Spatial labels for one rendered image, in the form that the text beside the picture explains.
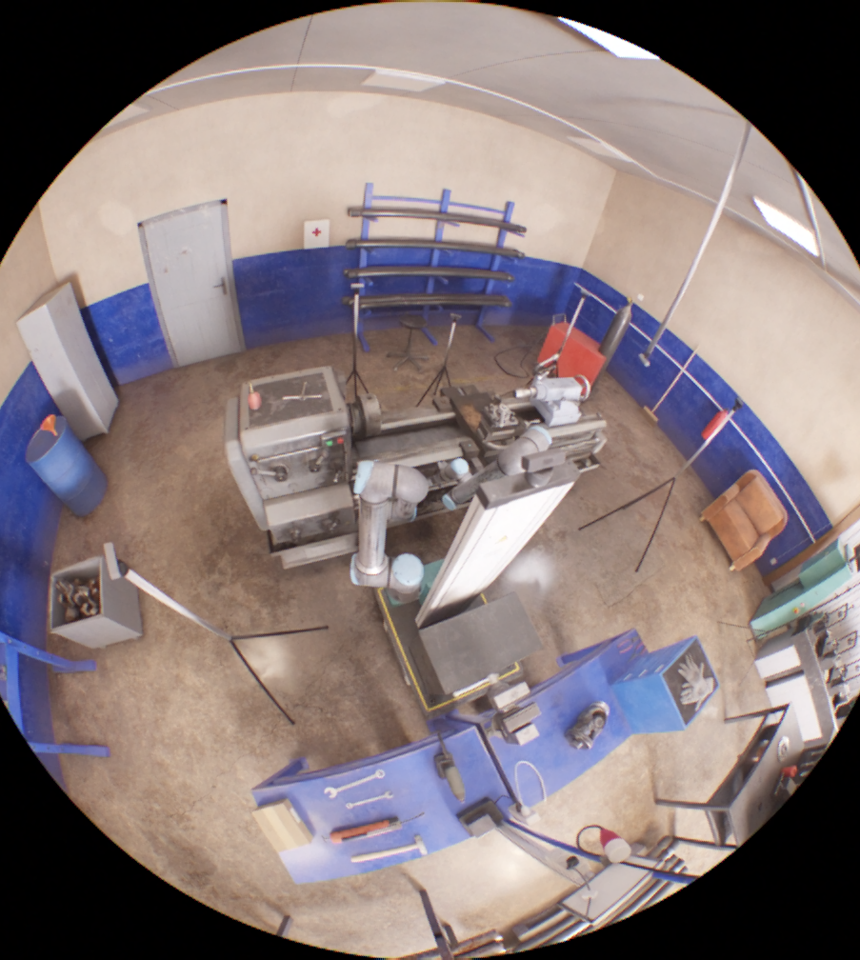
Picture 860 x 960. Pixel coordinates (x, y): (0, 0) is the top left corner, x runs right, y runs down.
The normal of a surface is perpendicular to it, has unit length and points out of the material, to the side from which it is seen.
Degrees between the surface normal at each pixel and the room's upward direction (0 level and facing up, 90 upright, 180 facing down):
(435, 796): 0
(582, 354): 90
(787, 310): 90
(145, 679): 0
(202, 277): 90
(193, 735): 0
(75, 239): 90
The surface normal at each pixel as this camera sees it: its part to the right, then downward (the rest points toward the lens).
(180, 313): 0.37, 0.77
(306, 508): 0.33, -0.10
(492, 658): 0.15, -0.60
